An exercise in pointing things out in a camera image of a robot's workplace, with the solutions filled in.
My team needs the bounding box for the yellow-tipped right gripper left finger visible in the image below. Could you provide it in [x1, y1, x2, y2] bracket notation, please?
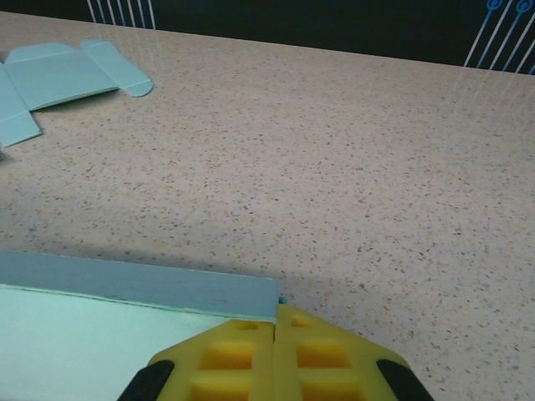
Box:
[123, 319, 277, 401]

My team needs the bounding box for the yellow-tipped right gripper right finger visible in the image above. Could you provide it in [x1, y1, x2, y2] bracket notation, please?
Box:
[273, 304, 420, 401]

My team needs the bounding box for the light blue paper box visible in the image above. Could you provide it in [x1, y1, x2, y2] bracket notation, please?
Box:
[0, 249, 282, 401]
[0, 38, 155, 148]

